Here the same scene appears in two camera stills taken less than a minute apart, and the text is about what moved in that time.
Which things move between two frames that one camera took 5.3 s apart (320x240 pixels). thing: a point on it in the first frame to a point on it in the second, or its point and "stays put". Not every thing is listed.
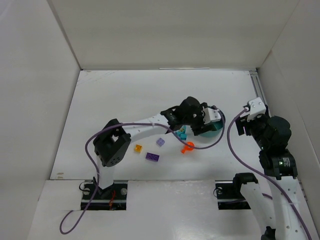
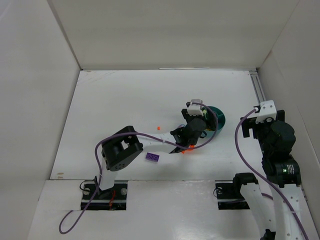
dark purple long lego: x=152 y=157 stays put
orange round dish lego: x=187 y=148 stays put
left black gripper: x=200 y=127 to x=210 y=119
